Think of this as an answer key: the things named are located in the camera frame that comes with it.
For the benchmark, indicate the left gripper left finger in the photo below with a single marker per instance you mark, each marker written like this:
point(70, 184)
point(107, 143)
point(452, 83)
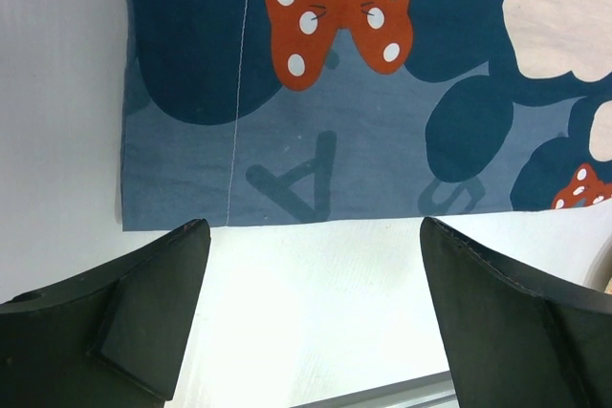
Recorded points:
point(116, 332)

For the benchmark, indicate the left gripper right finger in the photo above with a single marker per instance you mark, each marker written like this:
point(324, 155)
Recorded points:
point(514, 335)

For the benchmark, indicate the blue cartoon placemat cloth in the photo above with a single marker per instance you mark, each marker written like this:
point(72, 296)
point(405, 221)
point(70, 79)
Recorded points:
point(280, 112)

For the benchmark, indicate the aluminium front rail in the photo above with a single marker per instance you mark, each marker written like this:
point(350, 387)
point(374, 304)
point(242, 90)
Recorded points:
point(435, 391)

